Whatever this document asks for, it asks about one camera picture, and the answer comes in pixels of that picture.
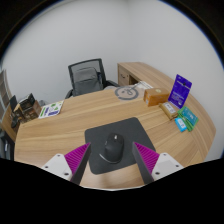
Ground white sticker sheet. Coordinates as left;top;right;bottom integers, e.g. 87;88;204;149
38;100;65;120

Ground wide brown cardboard box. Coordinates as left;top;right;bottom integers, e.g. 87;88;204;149
19;99;43;122

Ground blue packet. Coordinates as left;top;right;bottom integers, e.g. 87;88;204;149
174;116;188;133

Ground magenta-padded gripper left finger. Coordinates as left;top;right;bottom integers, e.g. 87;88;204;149
40;142;92;185

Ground white paper sheet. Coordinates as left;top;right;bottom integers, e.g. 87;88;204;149
133;80;154;92

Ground small tan box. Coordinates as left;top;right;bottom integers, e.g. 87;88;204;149
158;101;179;121

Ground dark grey mouse pad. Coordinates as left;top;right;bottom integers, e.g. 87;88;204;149
84;116;157;175

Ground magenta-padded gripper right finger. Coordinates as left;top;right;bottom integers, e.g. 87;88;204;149
131;142;184;185

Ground black computer mouse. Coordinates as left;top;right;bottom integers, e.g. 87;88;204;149
99;132;125;165

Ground green packet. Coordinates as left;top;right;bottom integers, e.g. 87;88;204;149
177;106;200;132

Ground purple standing card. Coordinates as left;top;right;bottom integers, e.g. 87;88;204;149
167;73;193;110

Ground round grey printed disc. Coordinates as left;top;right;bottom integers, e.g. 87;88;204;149
114;85;140;101

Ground dark printed cardboard box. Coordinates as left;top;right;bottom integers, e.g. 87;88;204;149
18;93;37;111

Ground small brown cardboard box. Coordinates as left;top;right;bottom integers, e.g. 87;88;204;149
12;103;24;125

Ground wooden side desk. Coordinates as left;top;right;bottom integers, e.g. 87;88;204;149
116;61;174;88

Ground black mesh office chair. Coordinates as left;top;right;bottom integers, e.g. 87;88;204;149
64;58;119;99

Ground orange cardboard box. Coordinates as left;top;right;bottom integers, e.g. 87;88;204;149
143;87;170;107

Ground black leather office chair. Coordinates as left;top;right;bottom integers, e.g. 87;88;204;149
0;129;16;161

